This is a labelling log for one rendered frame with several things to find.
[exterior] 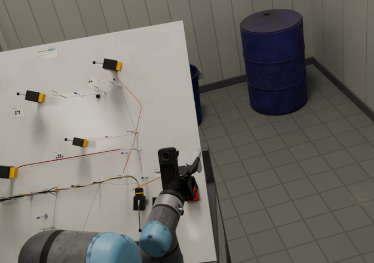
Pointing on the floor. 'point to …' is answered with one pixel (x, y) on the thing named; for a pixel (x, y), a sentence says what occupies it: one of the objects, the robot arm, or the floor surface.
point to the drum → (275, 60)
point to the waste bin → (196, 90)
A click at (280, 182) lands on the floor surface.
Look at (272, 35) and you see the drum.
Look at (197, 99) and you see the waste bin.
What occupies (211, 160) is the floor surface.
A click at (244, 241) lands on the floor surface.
